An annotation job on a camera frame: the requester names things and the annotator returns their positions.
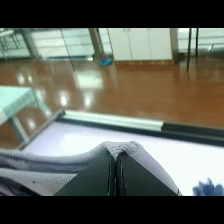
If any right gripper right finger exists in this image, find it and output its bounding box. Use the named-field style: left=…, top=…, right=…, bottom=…
left=116, top=151, right=180, bottom=197

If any pale green table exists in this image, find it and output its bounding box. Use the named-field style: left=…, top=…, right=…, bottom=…
left=0, top=85, right=52, bottom=145

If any white cabinet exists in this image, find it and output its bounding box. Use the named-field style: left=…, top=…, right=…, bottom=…
left=106, top=27, right=175, bottom=63

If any purple patterned shirt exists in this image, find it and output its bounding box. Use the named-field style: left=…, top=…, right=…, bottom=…
left=0, top=140, right=183, bottom=197

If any silver frame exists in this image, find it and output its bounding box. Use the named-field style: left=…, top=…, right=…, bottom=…
left=19, top=109, right=224, bottom=149

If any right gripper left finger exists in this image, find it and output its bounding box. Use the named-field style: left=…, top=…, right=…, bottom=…
left=54, top=148, right=117, bottom=197

